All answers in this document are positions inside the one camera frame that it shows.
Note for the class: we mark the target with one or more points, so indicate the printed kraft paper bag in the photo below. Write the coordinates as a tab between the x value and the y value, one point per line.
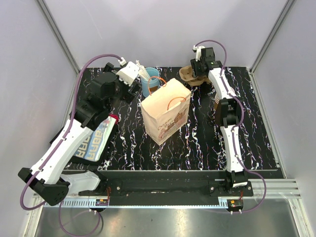
166	110

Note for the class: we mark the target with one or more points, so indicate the black marble pattern mat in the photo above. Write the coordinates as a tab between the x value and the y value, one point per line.
198	145

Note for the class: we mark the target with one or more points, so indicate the red fabric item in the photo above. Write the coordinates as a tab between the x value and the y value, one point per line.
115	117

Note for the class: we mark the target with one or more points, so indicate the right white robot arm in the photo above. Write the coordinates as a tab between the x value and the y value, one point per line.
228	116

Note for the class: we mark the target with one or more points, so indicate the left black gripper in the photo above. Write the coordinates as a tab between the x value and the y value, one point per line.
128	96

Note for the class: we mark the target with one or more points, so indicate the blue cylindrical stirrer holder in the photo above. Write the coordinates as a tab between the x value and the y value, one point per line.
152	85

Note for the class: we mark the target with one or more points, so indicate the pulp cup carrier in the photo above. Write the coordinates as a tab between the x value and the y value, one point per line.
186	74

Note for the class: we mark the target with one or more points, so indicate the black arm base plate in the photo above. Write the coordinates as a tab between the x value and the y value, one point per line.
211	183

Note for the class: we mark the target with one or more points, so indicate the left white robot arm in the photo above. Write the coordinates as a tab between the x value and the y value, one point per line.
46	177

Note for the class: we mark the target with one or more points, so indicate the stacked paper coffee cups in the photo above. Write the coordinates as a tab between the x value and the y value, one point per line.
216	101

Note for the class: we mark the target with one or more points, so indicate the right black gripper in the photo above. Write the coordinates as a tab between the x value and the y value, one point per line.
193	63

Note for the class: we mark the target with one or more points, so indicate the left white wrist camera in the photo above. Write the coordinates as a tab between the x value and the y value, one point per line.
128	73

